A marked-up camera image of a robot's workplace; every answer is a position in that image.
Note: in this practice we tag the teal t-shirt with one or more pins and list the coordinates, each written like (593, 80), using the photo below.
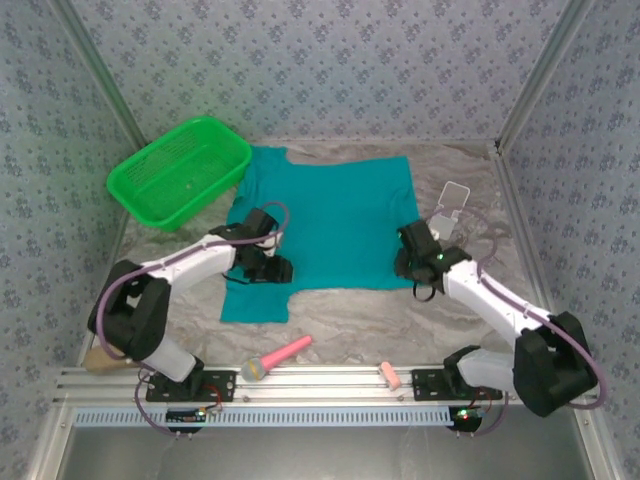
(340, 220)

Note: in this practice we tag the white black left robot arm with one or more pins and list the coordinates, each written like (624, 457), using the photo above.
(140, 320)

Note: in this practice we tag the green plastic basket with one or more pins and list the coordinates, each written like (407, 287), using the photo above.
(175, 170)

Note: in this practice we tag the small pink cylinder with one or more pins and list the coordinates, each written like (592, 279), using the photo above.
(390, 376)

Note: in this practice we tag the pink toy microphone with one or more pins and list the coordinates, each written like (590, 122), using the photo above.
(280, 356)

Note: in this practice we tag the brown cork block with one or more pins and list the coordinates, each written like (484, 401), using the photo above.
(97, 364)

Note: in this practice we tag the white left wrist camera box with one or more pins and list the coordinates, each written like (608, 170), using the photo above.
(271, 245)

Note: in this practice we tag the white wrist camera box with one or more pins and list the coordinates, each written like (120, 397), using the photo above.
(271, 245)
(433, 232)

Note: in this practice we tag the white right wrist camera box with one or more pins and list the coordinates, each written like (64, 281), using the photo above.
(433, 232)

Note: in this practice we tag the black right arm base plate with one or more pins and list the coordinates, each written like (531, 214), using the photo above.
(425, 385)

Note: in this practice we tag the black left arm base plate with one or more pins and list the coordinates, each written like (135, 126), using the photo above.
(220, 385)

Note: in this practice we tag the aluminium mounting rail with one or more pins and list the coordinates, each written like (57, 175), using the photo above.
(325, 387)

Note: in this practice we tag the aluminium corner post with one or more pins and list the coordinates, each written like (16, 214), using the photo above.
(542, 75)
(102, 75)

